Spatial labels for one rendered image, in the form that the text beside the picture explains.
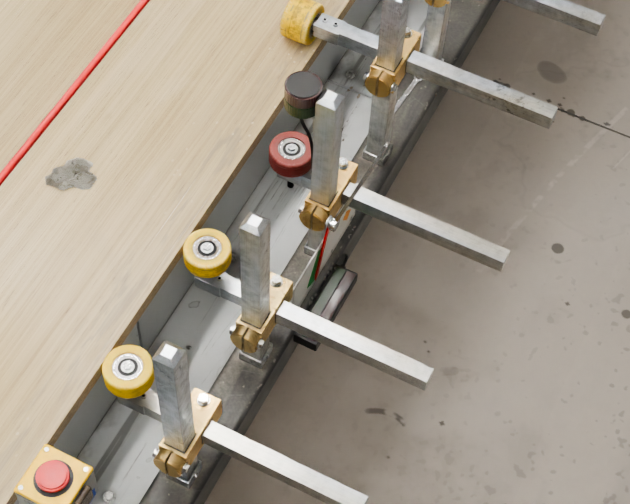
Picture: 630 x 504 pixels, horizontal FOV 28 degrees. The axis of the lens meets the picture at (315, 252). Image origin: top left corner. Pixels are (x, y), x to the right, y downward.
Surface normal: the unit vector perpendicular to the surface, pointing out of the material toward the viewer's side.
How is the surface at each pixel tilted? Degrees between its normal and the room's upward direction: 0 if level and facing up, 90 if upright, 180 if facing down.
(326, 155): 90
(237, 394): 0
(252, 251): 90
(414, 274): 0
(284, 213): 0
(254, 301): 90
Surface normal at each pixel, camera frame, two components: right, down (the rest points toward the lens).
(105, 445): 0.04, -0.55
